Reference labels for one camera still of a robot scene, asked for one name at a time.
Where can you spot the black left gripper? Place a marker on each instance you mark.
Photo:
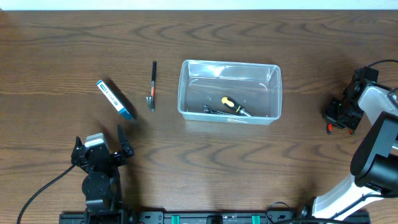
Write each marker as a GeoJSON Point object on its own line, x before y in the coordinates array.
{"type": "Point", "coordinates": [124, 144]}

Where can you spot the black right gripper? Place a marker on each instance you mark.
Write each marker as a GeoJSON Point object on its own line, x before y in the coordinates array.
{"type": "Point", "coordinates": [328, 115]}

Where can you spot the red handled cutting pliers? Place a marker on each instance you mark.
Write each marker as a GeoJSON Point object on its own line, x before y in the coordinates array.
{"type": "Point", "coordinates": [329, 128]}

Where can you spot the teal white cardboard box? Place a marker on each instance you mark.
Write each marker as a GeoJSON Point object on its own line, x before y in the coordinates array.
{"type": "Point", "coordinates": [114, 100]}

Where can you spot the small black handled hammer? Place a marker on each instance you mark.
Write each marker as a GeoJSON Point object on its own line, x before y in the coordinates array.
{"type": "Point", "coordinates": [150, 99]}

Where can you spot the yellow black ratchet screwdriver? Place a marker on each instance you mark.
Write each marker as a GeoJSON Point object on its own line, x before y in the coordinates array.
{"type": "Point", "coordinates": [232, 104]}

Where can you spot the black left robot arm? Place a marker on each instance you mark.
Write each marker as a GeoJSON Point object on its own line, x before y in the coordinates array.
{"type": "Point", "coordinates": [101, 187]}

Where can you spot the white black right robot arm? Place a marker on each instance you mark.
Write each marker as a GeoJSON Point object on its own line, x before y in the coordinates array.
{"type": "Point", "coordinates": [373, 169]}

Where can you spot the clear plastic container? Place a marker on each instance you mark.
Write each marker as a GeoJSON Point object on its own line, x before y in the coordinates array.
{"type": "Point", "coordinates": [257, 87]}

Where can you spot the silver adjustable wrench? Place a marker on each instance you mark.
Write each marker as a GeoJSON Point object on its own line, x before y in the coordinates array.
{"type": "Point", "coordinates": [208, 109]}

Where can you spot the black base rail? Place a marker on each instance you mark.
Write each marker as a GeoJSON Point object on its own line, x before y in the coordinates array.
{"type": "Point", "coordinates": [200, 218]}

